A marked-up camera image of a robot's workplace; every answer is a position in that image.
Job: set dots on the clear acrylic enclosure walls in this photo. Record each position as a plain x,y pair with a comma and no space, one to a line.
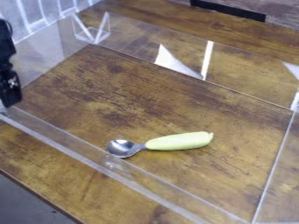
137,69

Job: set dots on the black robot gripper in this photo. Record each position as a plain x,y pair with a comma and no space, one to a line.
11,92

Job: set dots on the green handled metal spoon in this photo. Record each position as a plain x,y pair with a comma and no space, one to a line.
177,142

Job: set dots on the black bar in background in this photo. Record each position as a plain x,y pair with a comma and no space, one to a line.
233,11

